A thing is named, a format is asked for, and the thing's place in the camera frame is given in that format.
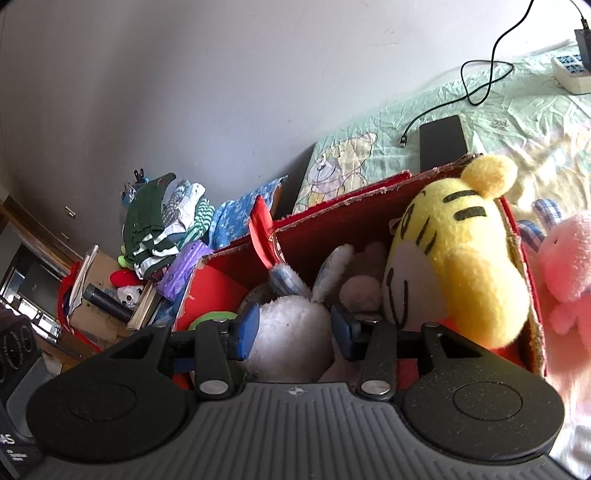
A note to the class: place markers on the green white striped cloth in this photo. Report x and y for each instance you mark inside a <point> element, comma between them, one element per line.
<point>201,219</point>

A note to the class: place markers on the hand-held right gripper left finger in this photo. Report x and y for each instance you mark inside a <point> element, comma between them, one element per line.
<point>244,332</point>

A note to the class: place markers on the black phone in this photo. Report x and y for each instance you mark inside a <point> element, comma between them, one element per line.
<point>443,143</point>

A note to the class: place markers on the white plush rabbit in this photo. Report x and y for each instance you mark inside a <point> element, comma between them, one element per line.
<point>291,332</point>

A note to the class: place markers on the brown cardboard box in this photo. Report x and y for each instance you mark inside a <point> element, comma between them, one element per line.
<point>99,272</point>

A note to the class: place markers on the black power adapter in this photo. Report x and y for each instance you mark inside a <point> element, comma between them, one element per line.
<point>584,46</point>

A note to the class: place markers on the dark cabinet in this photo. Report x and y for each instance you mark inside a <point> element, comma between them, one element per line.
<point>27,281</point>

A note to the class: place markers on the purple wood print item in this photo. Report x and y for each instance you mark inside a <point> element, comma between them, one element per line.
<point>182,270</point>

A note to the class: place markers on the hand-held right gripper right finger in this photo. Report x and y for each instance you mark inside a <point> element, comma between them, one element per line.
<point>344,330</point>

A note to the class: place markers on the beige plush toy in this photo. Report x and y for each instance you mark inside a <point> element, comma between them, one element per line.
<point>364,290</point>

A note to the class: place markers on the blue star print cloth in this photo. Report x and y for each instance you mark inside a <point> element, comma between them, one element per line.
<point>235,217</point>

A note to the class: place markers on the white blue patterned cloth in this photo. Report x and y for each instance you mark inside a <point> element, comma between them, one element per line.
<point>182,203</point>

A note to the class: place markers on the red cardboard box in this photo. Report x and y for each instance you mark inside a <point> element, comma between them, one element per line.
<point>221,286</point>

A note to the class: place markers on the small white plush toy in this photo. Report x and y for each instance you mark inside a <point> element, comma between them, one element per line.
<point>129,295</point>

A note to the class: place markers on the green round item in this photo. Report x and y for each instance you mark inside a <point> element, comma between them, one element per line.
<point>214,317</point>

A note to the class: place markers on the yellow tiger plush toy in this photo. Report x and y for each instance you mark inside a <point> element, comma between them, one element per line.
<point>461,258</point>

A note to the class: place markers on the black clip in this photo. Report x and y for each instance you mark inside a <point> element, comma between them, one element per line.
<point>139,175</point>

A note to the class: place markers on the black cylinder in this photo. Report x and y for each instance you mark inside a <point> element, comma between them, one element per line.
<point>106,302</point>

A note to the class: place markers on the red small item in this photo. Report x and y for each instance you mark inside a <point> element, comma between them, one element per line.
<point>122,277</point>

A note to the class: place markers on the pink plush rabbit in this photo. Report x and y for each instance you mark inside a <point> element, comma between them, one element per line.
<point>568,258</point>

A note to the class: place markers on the white power strip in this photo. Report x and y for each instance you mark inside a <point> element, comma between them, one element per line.
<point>570,69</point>

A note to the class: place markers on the dark green striped garment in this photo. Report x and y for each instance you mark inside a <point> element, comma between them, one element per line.
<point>143,221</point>

